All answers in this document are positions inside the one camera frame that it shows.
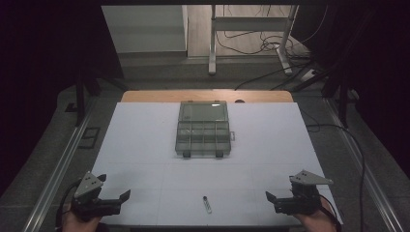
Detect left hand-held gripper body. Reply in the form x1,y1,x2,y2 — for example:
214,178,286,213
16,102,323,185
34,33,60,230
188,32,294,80
71,171,123,223

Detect long black floor cable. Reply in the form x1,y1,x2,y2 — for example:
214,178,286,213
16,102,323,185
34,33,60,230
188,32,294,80
301,107,367,232

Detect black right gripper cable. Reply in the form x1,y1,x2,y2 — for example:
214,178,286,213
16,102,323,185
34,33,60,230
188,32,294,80
318,192,343,232

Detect person's right hand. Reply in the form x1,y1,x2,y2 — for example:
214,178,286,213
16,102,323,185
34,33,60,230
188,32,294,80
293,197,338,232

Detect clear plastic compartment box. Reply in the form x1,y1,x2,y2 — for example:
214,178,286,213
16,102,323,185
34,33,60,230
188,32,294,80
174,100,236,160

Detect white cabinet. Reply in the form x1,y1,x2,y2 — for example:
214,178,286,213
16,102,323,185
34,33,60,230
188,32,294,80
101,4,189,54

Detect aluminium rail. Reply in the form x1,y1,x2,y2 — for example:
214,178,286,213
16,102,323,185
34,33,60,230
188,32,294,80
21,96,99,232
323,96,405,232

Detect black cable toward table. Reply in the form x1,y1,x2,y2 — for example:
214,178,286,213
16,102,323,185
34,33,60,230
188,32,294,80
234,61,312,92

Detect tangled black floor cables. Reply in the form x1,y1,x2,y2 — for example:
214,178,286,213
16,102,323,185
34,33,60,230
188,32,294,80
215,4,330,61

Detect white power strip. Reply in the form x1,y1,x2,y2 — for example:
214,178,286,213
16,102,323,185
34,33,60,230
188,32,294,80
299,68,319,83

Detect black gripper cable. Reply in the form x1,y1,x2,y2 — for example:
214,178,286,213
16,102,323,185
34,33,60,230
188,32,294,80
54,180,81,232
318,192,343,232

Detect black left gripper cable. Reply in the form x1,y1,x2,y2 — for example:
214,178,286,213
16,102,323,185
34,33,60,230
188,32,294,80
54,180,81,232

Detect white table mat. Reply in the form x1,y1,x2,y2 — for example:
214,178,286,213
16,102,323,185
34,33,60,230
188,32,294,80
91,101,344,227

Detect white metal desk frame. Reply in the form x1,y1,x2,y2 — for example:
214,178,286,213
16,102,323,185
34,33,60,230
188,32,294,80
208,4,300,76

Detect small metal screw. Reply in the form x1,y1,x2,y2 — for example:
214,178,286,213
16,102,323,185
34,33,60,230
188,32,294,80
202,195,214,215

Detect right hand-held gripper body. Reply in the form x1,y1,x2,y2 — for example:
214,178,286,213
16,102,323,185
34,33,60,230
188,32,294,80
274,169,335,217

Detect black metal stand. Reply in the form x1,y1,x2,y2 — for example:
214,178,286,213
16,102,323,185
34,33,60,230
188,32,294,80
291,61,354,129
73,62,130,128

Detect person's left hand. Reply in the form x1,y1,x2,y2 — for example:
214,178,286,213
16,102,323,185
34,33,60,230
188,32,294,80
61,205,103,232

